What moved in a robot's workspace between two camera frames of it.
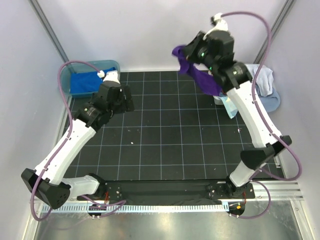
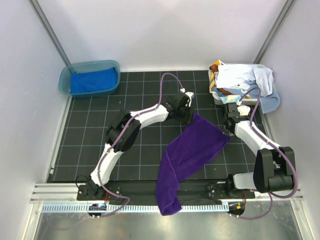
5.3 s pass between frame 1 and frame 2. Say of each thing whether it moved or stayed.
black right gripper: moved
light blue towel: stayed
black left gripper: moved
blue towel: stayed
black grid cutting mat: stayed
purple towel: moved
